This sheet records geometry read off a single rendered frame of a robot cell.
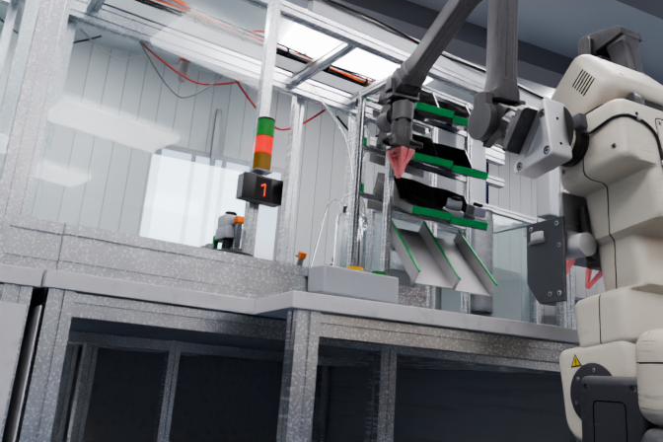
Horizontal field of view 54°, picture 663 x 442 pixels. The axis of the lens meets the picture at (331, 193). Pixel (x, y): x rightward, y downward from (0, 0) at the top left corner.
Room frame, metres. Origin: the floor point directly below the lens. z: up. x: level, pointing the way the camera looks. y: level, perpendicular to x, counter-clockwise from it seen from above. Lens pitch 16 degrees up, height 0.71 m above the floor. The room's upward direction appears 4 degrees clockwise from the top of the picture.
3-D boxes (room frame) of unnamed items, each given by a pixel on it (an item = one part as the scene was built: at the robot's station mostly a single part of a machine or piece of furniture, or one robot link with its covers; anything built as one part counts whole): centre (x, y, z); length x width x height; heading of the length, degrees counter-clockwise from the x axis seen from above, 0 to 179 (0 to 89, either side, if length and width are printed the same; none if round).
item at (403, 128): (1.58, -0.17, 1.35); 0.10 x 0.07 x 0.07; 122
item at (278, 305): (1.63, -0.22, 0.84); 0.90 x 0.70 x 0.03; 114
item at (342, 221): (2.72, -0.10, 1.32); 0.14 x 0.14 x 0.38
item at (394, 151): (1.59, -0.18, 1.28); 0.07 x 0.07 x 0.09; 32
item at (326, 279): (1.50, -0.07, 0.93); 0.21 x 0.07 x 0.06; 123
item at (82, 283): (2.10, 0.22, 0.85); 1.50 x 1.41 x 0.03; 123
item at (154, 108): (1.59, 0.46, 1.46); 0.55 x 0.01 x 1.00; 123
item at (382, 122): (1.62, -0.15, 1.44); 0.11 x 0.09 x 0.12; 23
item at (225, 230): (1.56, 0.25, 1.06); 0.08 x 0.04 x 0.07; 33
